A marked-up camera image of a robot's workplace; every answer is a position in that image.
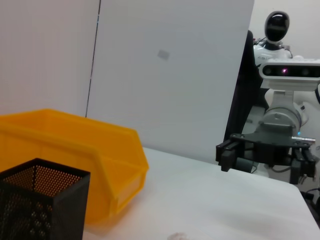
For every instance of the plain white partition board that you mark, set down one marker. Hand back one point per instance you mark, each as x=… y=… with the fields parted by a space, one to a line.
x=45 y=50

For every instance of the white board with sticker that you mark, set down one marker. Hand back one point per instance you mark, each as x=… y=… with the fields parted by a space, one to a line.
x=162 y=87

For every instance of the black mesh pen holder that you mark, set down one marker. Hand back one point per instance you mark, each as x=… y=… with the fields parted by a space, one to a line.
x=62 y=200

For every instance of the yellow plastic storage bin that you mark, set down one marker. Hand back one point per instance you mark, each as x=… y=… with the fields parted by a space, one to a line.
x=75 y=140

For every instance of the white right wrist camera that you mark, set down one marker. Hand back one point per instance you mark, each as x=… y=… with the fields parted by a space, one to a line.
x=287 y=72

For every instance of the white black humanoid robot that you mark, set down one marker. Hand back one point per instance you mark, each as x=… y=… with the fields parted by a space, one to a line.
x=276 y=27

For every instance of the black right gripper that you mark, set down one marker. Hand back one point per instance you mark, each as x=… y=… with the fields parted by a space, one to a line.
x=272 y=152

